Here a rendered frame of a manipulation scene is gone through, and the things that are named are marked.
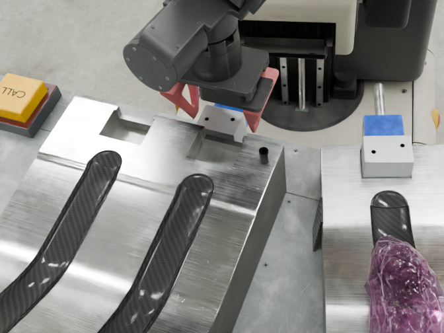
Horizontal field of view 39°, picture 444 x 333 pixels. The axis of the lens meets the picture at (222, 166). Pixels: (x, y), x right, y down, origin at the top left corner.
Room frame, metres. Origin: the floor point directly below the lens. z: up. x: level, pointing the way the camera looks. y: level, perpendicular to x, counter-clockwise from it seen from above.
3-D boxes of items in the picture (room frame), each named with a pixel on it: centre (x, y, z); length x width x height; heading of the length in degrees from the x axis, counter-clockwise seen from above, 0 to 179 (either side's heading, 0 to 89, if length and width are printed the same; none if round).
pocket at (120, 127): (0.47, 0.09, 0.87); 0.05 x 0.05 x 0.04; 60
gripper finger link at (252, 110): (0.48, -0.04, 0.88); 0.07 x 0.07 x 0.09; 60
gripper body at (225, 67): (0.50, -0.02, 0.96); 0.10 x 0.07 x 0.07; 60
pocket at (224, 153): (0.42, 0.00, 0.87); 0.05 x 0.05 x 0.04; 60
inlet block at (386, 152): (0.42, -0.19, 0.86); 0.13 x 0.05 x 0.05; 167
